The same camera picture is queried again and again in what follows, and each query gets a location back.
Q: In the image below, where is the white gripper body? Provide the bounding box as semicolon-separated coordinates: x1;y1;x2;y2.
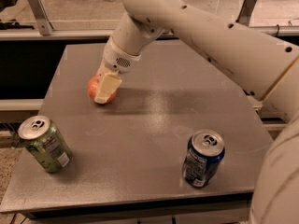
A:
103;36;141;74

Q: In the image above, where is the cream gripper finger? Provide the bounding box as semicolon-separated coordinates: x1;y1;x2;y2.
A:
95;60;107;77
94;72;122;105

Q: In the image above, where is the red apple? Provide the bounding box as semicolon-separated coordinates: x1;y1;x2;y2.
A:
87;75;117;104

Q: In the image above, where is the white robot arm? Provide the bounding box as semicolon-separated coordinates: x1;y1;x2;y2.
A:
94;0;299;224

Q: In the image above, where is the green soda can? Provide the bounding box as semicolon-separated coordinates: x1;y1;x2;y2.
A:
18;115;72;173

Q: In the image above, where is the blue pepsi can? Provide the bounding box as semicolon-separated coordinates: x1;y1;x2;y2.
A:
182;129;225;188

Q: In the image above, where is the black chair base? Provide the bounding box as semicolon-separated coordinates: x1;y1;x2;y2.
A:
0;0;34;30

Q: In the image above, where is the left metal rail bracket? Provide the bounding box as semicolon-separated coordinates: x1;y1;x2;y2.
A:
27;0;53;35

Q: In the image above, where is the metal rail bracket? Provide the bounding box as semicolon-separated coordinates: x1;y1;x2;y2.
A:
236;0;258;26
27;0;53;35

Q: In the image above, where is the right metal rail bracket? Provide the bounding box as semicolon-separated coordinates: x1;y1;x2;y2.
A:
236;0;258;26

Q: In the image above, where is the horizontal metal rail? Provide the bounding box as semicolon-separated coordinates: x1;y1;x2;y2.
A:
0;25;299;41

